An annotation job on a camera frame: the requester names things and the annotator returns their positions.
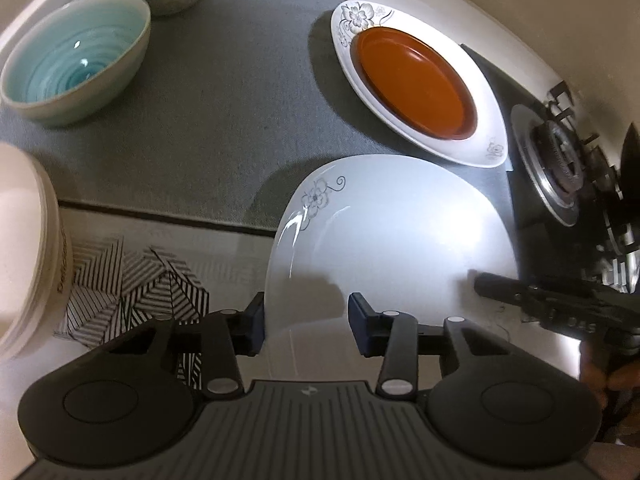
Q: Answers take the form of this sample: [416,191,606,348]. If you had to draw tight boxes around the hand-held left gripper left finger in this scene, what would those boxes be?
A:
[117,291,266,402]

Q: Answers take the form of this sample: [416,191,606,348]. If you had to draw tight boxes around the brown round plate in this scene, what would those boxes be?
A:
[350,26,479,141]

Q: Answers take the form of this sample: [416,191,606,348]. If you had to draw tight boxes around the teal glazed bowl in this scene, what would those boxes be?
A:
[0,0,152,128]

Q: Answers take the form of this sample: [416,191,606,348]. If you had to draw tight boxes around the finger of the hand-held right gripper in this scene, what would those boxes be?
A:
[473,271,541,312]

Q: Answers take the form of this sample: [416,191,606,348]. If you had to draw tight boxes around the white floral square plate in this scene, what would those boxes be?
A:
[330,0,509,169]
[263,154,521,385]

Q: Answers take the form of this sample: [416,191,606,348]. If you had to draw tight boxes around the geometric striped mat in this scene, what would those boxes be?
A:
[50,202,281,396]

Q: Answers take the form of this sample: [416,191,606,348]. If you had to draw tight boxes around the grey fabric mat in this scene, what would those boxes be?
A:
[0,0,512,235]

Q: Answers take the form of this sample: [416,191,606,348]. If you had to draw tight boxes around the cream printed bowl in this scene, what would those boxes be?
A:
[0,142,76,364]

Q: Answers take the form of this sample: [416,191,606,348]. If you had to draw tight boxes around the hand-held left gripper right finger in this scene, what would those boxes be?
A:
[347,292,506,402]

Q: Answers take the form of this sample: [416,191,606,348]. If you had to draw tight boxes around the person's right hand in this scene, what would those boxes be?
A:
[580,347,626,411]

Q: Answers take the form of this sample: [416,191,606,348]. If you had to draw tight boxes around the gas stove burner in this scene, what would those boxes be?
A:
[537,80,640,293]

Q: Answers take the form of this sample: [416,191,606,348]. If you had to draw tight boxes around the black gas stove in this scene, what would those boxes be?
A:
[460,42,640,311]

